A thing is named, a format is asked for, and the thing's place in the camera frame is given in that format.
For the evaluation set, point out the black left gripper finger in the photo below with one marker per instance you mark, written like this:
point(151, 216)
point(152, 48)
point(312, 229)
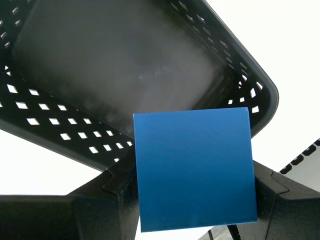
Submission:
point(75, 217)
point(287, 212)

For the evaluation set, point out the blue block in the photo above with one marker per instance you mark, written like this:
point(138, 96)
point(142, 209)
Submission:
point(195, 170)

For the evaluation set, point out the white panel with black slots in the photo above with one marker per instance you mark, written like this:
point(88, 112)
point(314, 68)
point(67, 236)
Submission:
point(308, 173)

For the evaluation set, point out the black perforated plastic basket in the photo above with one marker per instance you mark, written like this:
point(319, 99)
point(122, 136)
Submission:
point(100, 65)

